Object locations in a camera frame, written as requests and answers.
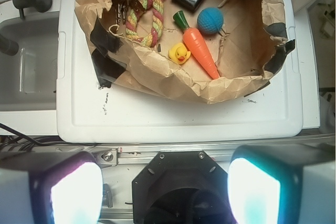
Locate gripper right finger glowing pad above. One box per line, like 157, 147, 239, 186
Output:
227, 144, 335, 223

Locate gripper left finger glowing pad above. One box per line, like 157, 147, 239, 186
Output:
1, 151, 103, 223

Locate yellow rubber duck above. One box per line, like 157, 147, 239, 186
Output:
168, 42, 191, 65

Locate white plastic bin lid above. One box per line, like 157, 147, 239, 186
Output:
56, 0, 303, 144

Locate grey plastic tub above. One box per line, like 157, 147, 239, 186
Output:
1, 12, 59, 111

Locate crumpled brown paper liner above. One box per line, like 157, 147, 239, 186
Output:
75, 0, 295, 104

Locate orange plastic carrot toy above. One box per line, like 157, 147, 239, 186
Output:
173, 10, 220, 79

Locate blue dimpled ball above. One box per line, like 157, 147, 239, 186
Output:
197, 7, 224, 35

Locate small beige stick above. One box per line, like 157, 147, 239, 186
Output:
217, 0, 230, 8

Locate black cables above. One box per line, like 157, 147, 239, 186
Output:
0, 122, 98, 154

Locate aluminium frame rail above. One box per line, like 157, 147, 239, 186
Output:
52, 134, 335, 167

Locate black octagonal mount plate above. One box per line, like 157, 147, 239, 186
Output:
132, 151, 236, 223

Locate colourful rope toy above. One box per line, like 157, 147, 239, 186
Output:
125, 0, 164, 47

